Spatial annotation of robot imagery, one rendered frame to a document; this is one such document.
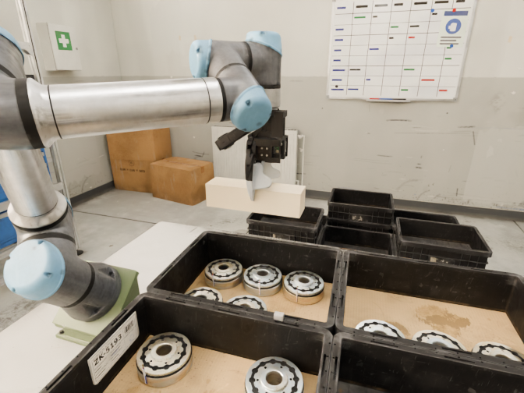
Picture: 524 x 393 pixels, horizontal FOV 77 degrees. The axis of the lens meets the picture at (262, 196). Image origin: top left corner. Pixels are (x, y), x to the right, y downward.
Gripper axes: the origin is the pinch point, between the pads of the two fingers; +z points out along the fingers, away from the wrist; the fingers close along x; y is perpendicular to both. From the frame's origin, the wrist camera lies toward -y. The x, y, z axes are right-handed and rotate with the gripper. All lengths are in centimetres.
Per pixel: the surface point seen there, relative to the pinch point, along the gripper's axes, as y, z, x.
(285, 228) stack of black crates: -11, 51, 83
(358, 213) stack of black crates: 25, 54, 125
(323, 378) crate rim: 22.8, 15.7, -34.4
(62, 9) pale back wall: -273, -84, 214
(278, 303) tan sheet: 8.9, 25.7, -7.9
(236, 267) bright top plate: -5.2, 22.5, -0.6
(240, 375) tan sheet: 7.4, 25.8, -29.8
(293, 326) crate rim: 16.1, 15.7, -25.1
